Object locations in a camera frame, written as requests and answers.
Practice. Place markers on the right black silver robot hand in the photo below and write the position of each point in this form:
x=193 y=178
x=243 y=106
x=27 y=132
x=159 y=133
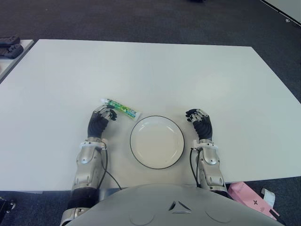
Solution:
x=204 y=127

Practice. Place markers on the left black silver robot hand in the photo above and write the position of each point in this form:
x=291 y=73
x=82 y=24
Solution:
x=97 y=126

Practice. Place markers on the green white toothpaste tube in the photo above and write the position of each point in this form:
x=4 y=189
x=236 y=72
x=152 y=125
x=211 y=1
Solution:
x=122 y=109

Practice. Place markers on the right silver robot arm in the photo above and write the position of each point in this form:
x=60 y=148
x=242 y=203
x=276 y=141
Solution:
x=210 y=164

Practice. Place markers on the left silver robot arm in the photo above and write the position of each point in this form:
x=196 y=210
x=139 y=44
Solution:
x=87 y=162

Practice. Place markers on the white plate with black rim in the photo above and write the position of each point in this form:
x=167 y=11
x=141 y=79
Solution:
x=157 y=143

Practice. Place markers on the pink cardboard box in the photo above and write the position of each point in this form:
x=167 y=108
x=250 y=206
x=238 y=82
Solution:
x=247 y=197

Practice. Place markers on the grey robot torso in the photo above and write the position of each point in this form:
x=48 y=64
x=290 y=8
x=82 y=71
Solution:
x=178 y=209

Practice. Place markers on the white paper tag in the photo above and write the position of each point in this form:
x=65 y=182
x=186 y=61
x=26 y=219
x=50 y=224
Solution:
x=269 y=196

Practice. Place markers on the white side table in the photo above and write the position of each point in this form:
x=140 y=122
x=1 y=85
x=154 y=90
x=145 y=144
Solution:
x=21 y=47

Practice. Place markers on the large black game controller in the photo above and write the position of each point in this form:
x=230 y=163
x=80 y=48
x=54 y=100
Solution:
x=11 y=51

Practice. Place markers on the black device on floor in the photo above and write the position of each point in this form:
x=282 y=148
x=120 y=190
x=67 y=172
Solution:
x=5 y=204

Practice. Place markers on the small black game controller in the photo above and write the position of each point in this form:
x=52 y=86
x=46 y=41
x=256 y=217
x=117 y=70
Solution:
x=9 y=40

